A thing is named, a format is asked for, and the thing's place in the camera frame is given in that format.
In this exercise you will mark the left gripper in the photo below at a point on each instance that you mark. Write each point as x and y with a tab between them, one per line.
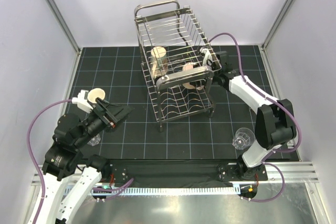
111	116

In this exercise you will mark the pink mug with handle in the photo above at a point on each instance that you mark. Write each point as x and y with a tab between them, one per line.
194	83

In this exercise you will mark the clear plastic cup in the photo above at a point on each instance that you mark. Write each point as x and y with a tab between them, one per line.
243	138
95	140

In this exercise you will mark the cream floral painted mug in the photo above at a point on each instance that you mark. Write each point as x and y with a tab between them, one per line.
158	62

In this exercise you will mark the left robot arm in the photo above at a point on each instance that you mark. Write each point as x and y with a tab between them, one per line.
61	160

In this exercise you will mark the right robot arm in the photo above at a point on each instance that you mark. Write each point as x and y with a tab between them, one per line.
274	126

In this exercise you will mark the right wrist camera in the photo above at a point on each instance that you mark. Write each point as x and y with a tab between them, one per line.
207	57

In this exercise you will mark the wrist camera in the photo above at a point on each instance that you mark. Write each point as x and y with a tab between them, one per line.
81	101
207	57

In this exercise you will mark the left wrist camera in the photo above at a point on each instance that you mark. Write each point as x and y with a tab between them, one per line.
81	101

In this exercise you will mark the steel wire dish rack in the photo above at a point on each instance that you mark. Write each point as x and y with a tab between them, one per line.
165	23

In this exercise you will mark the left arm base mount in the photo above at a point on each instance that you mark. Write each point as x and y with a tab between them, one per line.
118	174

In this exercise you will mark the white slotted cable duct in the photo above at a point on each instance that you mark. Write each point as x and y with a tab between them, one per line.
235	190

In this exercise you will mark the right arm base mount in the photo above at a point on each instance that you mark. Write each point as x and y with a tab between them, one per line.
228	172

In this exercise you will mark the aluminium frame rail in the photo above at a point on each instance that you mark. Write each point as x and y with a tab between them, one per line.
184	173

